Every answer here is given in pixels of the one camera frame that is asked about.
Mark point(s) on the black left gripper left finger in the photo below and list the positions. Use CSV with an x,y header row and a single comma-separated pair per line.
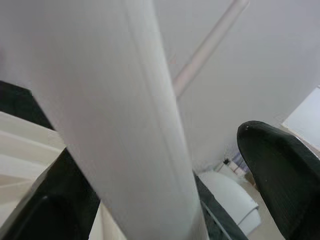
x,y
50,212

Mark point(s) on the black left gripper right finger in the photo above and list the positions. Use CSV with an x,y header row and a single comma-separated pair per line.
x,y
287,187

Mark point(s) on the white plastic table top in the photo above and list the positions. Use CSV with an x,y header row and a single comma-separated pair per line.
x,y
20,150

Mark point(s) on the white plastic table leg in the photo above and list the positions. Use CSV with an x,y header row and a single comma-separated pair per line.
x,y
112,100
207,47

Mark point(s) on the white pedestal fan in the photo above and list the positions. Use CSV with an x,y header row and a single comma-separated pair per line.
x,y
225,190

